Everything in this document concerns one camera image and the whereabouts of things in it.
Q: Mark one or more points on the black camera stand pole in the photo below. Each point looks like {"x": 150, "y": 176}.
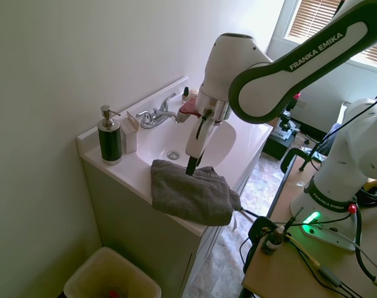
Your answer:
{"x": 311, "y": 153}

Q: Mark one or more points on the nail polish bottle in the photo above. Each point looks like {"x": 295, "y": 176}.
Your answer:
{"x": 185, "y": 97}

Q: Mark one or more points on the grey towel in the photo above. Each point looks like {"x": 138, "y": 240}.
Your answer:
{"x": 188, "y": 198}

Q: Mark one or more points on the white sink vanity top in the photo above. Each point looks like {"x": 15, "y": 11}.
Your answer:
{"x": 129, "y": 174}

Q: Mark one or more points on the black metal rod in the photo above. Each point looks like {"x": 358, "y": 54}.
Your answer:
{"x": 250, "y": 212}

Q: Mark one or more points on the grey vanity cabinet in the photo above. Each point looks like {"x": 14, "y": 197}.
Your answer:
{"x": 145, "y": 248}

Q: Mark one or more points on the black equipment case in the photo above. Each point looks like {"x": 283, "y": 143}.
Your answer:
{"x": 278, "y": 142}

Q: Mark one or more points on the black C-clamp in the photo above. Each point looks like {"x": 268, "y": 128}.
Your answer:
{"x": 287, "y": 158}
{"x": 256, "y": 229}

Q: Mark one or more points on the chrome faucet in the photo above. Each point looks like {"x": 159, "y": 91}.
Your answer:
{"x": 154, "y": 119}

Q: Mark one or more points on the black soap dispenser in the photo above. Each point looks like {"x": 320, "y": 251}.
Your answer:
{"x": 109, "y": 139}

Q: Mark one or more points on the red knob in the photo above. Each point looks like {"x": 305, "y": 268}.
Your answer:
{"x": 351, "y": 208}

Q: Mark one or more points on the cream trash bin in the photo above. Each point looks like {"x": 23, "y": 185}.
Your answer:
{"x": 111, "y": 276}

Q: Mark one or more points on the window blinds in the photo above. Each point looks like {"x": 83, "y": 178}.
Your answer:
{"x": 312, "y": 18}

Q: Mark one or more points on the wrist camera with red mount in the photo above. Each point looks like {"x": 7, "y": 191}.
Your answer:
{"x": 188, "y": 110}

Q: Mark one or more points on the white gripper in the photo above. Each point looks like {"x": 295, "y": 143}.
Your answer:
{"x": 201, "y": 139}

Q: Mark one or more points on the chrome sink drain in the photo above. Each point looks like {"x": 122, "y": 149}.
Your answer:
{"x": 173, "y": 154}

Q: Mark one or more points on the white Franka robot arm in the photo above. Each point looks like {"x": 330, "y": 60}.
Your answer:
{"x": 300, "y": 77}

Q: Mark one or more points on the blue cloth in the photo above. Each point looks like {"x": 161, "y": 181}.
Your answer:
{"x": 331, "y": 138}

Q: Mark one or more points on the small white round container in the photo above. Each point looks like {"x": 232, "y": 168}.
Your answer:
{"x": 194, "y": 93}

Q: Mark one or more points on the small white box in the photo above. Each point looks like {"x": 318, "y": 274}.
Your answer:
{"x": 129, "y": 136}

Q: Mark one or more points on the dark dropper bottle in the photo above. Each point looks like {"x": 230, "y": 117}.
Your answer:
{"x": 271, "y": 240}

